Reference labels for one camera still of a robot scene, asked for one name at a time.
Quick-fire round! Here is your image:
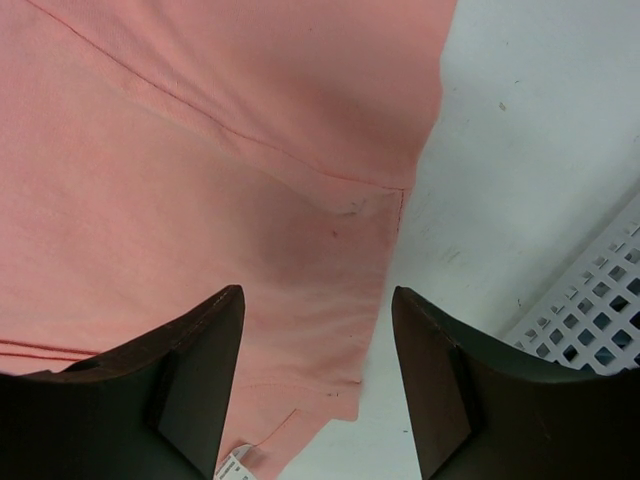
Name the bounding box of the white plastic basket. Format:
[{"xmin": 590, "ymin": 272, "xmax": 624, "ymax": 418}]
[{"xmin": 504, "ymin": 198, "xmax": 640, "ymax": 375}]

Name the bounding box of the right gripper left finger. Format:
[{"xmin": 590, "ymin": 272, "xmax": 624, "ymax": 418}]
[{"xmin": 1, "ymin": 285, "xmax": 245, "ymax": 479}]

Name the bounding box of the pink t shirt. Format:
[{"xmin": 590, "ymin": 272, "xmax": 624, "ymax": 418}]
[{"xmin": 1, "ymin": 1, "xmax": 456, "ymax": 479}]

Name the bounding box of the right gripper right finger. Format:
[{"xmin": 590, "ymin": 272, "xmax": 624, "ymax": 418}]
[{"xmin": 391, "ymin": 287, "xmax": 639, "ymax": 479}]

